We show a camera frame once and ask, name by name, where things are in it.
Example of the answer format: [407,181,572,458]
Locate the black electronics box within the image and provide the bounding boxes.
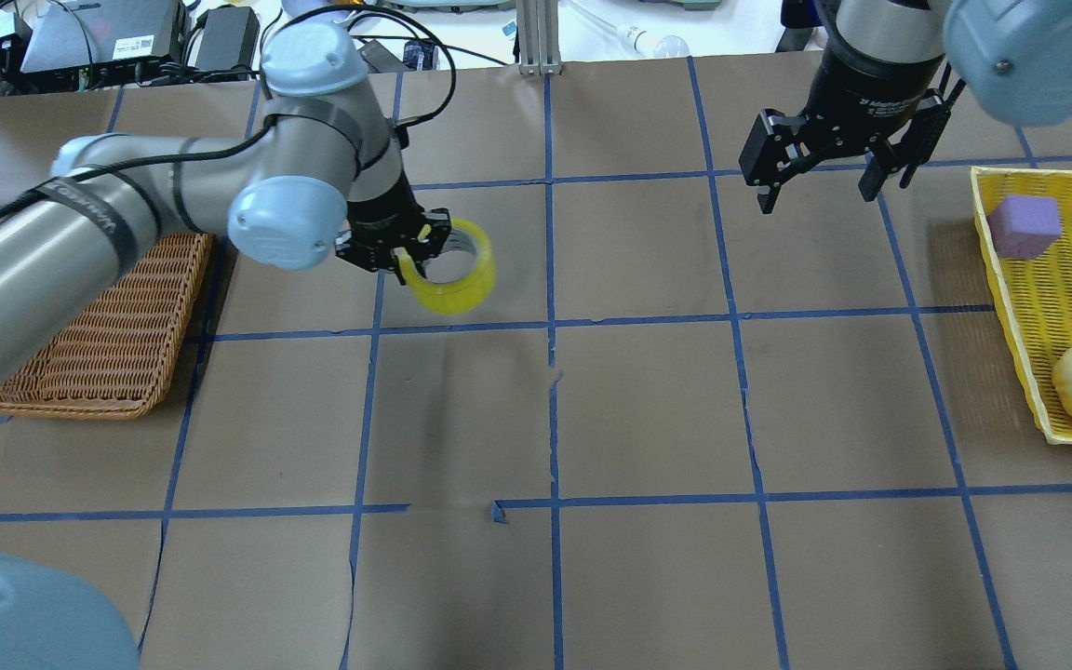
[20,1,190,92]

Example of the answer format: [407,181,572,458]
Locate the black power adapter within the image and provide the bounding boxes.
[358,41,410,74]

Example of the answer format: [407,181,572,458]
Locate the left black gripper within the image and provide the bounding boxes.
[334,181,452,285]

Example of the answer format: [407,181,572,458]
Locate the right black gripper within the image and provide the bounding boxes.
[740,42,944,215]

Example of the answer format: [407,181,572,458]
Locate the aluminium profile post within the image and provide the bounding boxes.
[515,0,563,76]

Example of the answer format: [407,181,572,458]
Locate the black power brick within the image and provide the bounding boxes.
[193,6,260,81]

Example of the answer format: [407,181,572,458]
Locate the yellow tape roll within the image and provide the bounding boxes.
[404,218,497,316]

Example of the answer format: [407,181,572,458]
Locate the clear light bulb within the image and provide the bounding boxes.
[623,26,690,59]

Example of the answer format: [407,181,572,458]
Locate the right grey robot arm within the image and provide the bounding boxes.
[739,1,1072,215]

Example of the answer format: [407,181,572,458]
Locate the purple foam block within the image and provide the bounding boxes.
[986,194,1063,260]

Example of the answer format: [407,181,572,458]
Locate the brown wicker basket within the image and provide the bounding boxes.
[0,233,214,421]

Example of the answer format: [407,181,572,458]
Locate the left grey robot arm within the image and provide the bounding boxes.
[0,8,452,386]

